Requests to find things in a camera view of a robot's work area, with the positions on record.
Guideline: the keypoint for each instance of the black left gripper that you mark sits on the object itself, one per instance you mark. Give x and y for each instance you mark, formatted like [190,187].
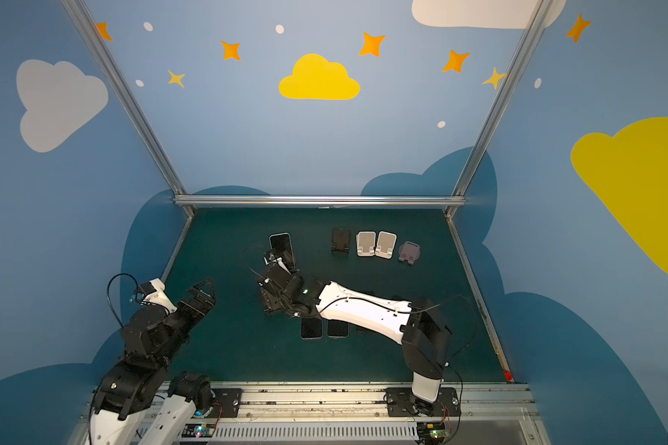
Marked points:
[186,301]

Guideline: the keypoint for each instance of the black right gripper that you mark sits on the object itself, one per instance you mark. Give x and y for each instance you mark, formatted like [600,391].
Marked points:
[273,273]

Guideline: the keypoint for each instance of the black phone from stand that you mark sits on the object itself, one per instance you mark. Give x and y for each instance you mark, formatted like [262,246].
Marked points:
[271,300]

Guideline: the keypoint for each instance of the pink-edged phone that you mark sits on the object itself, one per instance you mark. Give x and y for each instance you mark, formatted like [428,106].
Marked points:
[311,328]

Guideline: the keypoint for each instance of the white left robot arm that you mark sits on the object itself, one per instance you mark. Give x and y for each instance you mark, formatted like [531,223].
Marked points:
[152,338]

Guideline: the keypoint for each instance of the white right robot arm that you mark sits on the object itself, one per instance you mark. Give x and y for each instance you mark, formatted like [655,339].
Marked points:
[419,327]

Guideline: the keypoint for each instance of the black phone stand back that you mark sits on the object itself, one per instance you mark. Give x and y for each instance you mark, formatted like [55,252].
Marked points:
[340,240]

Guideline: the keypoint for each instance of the white phone stand middle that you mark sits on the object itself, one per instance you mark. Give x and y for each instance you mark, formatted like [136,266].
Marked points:
[366,243]

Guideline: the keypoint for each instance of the white folding phone stand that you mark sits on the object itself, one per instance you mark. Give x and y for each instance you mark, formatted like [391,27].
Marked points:
[386,242]

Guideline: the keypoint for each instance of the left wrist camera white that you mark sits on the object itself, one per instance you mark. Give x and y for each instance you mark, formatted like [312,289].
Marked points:
[153,293]

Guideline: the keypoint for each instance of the aluminium back frame bar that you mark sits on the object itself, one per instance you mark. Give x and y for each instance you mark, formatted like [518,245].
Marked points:
[316,201]

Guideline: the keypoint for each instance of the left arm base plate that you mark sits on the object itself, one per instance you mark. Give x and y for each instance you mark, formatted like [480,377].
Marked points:
[225,404]

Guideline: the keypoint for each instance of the aluminium left frame post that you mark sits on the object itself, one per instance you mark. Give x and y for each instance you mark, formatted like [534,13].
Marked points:
[84,23]

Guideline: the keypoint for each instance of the aluminium frame post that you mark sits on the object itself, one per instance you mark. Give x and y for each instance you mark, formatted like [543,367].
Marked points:
[84,23]
[505,92]

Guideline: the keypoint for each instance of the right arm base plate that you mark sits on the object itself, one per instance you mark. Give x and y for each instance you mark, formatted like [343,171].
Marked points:
[400,402]

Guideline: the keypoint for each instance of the aluminium right frame post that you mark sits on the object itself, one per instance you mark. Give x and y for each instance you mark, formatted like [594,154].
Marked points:
[505,92]

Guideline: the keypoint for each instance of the aluminium front rail assembly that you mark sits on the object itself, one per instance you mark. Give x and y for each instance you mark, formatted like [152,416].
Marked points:
[354,412]

